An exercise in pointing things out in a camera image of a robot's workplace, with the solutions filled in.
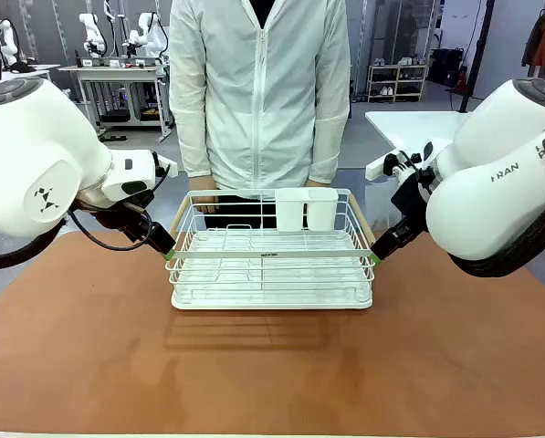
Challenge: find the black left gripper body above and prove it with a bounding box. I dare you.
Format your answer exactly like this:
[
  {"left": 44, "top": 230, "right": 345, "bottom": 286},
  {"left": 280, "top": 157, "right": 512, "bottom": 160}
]
[{"left": 93, "top": 204, "right": 159, "bottom": 245}]

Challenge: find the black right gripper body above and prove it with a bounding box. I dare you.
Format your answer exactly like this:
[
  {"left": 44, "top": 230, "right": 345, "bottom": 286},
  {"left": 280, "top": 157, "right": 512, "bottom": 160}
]
[{"left": 389, "top": 172, "right": 434, "bottom": 237}]

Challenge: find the white wire dish rack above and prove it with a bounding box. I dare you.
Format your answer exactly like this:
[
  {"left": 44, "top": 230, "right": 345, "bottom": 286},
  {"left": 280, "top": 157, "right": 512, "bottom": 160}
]
[{"left": 164, "top": 187, "right": 377, "bottom": 311}]

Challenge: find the person's left forearm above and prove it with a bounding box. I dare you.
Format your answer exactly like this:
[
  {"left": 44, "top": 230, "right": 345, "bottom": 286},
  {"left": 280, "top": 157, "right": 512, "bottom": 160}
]
[{"left": 307, "top": 111, "right": 349, "bottom": 186}]

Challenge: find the person's right forearm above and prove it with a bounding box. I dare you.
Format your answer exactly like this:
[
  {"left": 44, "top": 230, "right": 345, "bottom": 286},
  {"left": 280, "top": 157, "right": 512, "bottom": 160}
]
[{"left": 170, "top": 107, "right": 215, "bottom": 180}]

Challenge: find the person's right hand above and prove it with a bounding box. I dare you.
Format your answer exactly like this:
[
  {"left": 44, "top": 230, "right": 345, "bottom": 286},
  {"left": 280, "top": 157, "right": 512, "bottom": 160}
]
[{"left": 189, "top": 174, "right": 220, "bottom": 215}]

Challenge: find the white side table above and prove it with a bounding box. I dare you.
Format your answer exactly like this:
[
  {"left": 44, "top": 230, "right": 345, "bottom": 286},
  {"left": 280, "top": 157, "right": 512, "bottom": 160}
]
[{"left": 364, "top": 109, "right": 472, "bottom": 182}]

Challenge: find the white plastic utensil holder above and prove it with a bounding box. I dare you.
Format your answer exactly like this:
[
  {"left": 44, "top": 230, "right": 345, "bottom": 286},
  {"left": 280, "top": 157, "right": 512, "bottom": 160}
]
[{"left": 274, "top": 187, "right": 340, "bottom": 232}]

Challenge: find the wooden shoe rack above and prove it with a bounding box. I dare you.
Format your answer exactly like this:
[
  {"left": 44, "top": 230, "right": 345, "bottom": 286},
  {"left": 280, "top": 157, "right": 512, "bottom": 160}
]
[{"left": 367, "top": 57, "right": 431, "bottom": 104}]

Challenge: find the black bag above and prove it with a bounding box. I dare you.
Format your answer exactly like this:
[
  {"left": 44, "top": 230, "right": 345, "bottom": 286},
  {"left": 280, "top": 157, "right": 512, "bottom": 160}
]
[{"left": 430, "top": 47, "right": 467, "bottom": 88}]

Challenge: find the white framed workbench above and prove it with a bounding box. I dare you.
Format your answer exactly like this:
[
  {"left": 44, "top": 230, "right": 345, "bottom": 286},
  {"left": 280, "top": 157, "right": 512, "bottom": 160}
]
[{"left": 58, "top": 57, "right": 173, "bottom": 143}]

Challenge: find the black vertical pole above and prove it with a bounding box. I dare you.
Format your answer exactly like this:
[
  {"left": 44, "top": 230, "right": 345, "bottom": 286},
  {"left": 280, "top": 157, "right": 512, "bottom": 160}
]
[{"left": 457, "top": 0, "right": 498, "bottom": 113}]

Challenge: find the person in white jacket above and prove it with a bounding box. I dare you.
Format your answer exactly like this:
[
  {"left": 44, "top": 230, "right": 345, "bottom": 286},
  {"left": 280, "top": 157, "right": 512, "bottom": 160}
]
[{"left": 167, "top": 0, "right": 351, "bottom": 229}]

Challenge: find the white desk with laptop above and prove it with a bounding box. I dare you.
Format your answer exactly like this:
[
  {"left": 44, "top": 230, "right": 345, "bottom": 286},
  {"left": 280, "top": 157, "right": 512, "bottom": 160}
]
[{"left": 0, "top": 63, "right": 61, "bottom": 88}]

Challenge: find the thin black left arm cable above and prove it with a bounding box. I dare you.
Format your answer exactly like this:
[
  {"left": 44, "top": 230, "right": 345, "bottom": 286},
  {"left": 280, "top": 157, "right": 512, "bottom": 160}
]
[{"left": 68, "top": 163, "right": 171, "bottom": 252}]

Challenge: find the black sleeved right arm hose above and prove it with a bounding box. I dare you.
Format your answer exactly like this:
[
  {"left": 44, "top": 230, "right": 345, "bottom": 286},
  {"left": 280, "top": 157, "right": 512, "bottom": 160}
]
[{"left": 448, "top": 191, "right": 545, "bottom": 279}]

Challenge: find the black sleeved arm hose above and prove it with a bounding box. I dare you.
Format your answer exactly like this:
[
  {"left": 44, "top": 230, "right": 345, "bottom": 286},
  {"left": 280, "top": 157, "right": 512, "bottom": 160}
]
[
  {"left": 0, "top": 218, "right": 68, "bottom": 271},
  {"left": 448, "top": 191, "right": 545, "bottom": 279}
]

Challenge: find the black sleeved left arm hose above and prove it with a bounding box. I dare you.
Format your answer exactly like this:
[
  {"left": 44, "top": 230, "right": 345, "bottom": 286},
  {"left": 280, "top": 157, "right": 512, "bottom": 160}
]
[{"left": 0, "top": 218, "right": 68, "bottom": 271}]

